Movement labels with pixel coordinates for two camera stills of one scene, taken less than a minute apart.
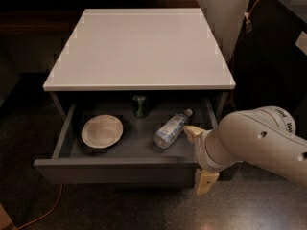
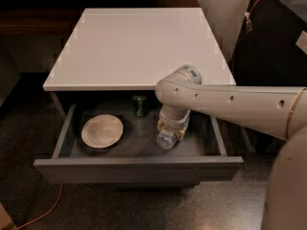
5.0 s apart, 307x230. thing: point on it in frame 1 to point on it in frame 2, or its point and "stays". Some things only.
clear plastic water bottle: x=169 y=131 stays
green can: x=140 y=105 stays
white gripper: x=201 y=151 to x=173 y=118
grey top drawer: x=112 y=143 stays
